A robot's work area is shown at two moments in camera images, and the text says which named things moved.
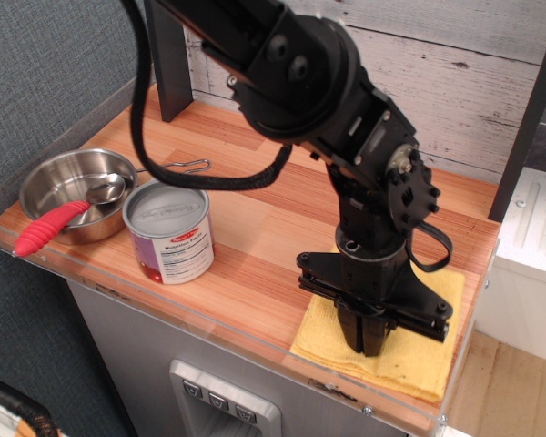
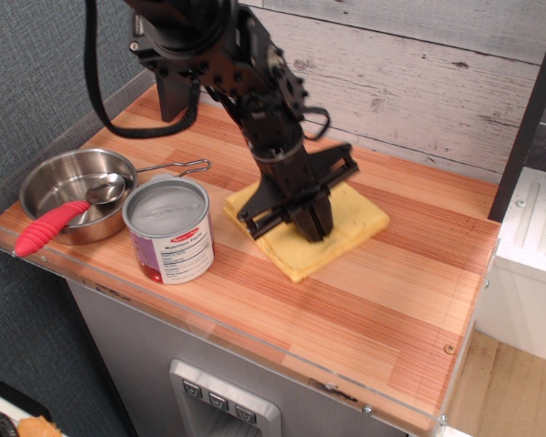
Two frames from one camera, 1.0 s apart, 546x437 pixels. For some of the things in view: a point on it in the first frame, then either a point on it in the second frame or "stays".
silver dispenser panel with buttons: x=207 y=405 stays
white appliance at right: x=523 y=300 stays
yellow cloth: x=410 y=362 -> x=353 y=217
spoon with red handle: x=104 y=190 stays
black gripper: x=389 y=285 -> x=290 y=180
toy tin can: x=171 y=229 stays
